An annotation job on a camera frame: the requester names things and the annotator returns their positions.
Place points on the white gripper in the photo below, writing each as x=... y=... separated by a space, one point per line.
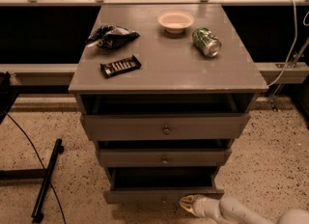
x=205 y=208

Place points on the grey bottom drawer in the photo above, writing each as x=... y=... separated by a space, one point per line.
x=160 y=184

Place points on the grey drawer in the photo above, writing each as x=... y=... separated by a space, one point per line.
x=160 y=184
x=164 y=127
x=162 y=157

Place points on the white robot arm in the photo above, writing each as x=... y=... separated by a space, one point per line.
x=229 y=210

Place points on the grey top drawer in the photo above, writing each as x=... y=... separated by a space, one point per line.
x=164 y=127

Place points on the grey middle drawer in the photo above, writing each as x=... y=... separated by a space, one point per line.
x=162 y=157

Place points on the grey wooden drawer cabinet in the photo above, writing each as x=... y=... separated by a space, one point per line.
x=174 y=78

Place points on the black metal stand base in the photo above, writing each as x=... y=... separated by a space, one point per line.
x=31 y=174

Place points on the black candy bar wrapper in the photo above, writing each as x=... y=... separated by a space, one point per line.
x=119 y=67

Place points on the green soda can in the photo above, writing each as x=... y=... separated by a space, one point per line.
x=206 y=41

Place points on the white ceramic bowl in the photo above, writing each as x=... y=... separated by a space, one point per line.
x=175 y=22

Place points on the dark crumpled chip bag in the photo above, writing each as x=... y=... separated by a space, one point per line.
x=111 y=36

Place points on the metal railing frame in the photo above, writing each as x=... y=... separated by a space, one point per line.
x=64 y=1

